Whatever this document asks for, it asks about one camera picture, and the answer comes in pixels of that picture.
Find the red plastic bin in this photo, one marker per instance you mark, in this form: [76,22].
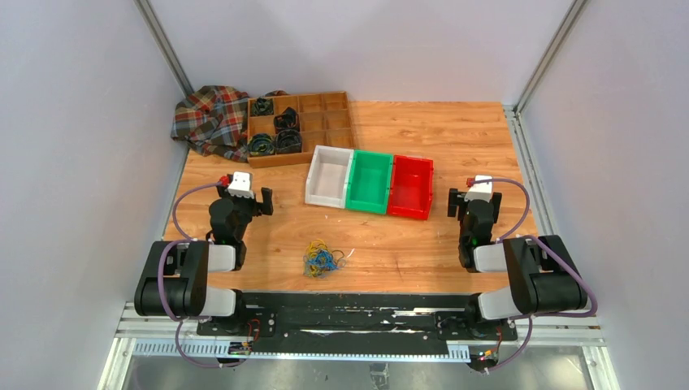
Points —
[411,191]

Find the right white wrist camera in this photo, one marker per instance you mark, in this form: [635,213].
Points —
[479,187]

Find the green plastic bin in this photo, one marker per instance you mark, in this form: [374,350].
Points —
[369,182]

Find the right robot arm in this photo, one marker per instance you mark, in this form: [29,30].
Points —
[543,278]

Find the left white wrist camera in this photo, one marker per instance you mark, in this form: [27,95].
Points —
[240,185]

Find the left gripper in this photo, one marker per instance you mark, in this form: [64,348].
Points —
[259,208]

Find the wooden compartment tray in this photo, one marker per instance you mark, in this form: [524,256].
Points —
[324,120]

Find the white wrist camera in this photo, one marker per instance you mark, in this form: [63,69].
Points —
[479,187]
[240,185]

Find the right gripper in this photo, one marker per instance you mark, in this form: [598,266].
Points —
[457,200]

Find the plaid cloth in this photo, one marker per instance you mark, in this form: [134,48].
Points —
[214,121]

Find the white plastic bin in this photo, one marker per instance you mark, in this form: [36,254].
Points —
[328,177]

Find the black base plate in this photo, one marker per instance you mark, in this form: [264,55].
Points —
[332,323]

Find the aluminium frame rail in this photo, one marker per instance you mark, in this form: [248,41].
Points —
[553,354]

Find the rolled green-black belt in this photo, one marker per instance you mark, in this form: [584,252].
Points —
[261,144]

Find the rolled dark patterned belt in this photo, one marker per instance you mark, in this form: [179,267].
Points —
[288,141]

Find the rolled dark belt top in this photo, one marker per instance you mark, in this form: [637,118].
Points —
[262,106]

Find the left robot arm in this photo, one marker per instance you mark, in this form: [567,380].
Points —
[174,281]

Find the rolled dark belt middle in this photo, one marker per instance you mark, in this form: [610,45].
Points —
[288,120]

